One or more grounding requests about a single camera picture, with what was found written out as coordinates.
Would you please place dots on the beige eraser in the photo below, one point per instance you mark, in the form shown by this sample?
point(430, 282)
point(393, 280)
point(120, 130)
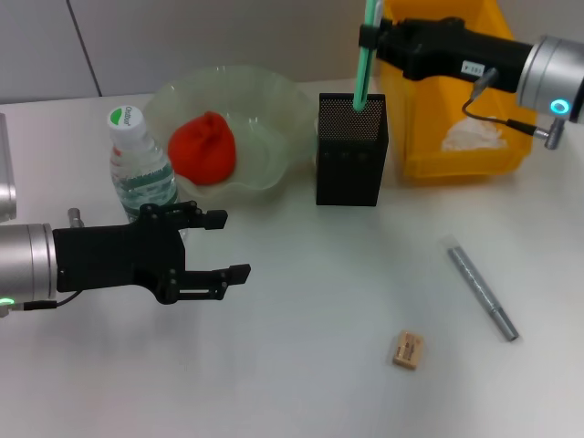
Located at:
point(407, 349)

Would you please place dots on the green utility knife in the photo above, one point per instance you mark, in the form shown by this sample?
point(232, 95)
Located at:
point(363, 77)

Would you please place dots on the green glass fruit bowl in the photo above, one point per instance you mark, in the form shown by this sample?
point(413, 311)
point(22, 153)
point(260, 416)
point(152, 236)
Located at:
point(269, 137)

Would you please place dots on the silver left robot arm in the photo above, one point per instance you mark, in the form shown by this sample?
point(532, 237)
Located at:
point(25, 264)

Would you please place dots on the yellow plastic bin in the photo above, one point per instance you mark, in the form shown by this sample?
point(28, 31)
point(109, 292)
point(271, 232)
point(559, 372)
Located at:
point(461, 155)

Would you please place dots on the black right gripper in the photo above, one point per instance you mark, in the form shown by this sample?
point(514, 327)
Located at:
point(438, 50)

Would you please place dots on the white paper ball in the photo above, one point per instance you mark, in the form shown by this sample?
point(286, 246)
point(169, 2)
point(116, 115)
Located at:
point(474, 136)

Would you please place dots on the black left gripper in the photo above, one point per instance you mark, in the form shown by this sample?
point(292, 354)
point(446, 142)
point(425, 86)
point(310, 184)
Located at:
point(114, 255)

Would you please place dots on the black mesh pen holder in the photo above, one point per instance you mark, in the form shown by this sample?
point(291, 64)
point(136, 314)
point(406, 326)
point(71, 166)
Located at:
point(349, 178)

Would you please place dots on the clear green-label water bottle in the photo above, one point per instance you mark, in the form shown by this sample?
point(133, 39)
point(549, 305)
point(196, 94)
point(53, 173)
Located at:
point(141, 178)

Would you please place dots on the grey pen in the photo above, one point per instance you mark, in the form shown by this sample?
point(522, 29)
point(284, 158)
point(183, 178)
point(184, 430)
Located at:
point(483, 294)

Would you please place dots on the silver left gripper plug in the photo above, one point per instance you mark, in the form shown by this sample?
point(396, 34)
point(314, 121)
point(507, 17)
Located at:
point(75, 216)

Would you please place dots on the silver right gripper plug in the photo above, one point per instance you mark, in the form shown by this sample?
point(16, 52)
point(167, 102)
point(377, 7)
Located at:
point(486, 77)

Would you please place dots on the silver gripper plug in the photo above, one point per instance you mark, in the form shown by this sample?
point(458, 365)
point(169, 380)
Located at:
point(75, 216)
point(486, 77)

